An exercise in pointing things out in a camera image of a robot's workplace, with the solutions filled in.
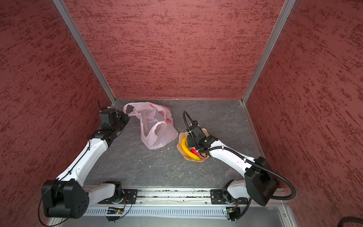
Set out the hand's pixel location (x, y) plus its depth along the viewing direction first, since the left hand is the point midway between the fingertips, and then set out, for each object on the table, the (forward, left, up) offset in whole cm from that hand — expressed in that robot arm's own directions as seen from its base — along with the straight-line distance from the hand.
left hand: (129, 117), depth 83 cm
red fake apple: (-14, -39, -15) cm, 44 cm away
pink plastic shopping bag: (-12, -20, +7) cm, 24 cm away
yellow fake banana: (-10, -34, -16) cm, 39 cm away
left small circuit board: (-45, +3, -23) cm, 50 cm away
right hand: (-10, -38, -11) cm, 41 cm away
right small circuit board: (-44, -58, -22) cm, 76 cm away
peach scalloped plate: (-17, -35, -17) cm, 42 cm away
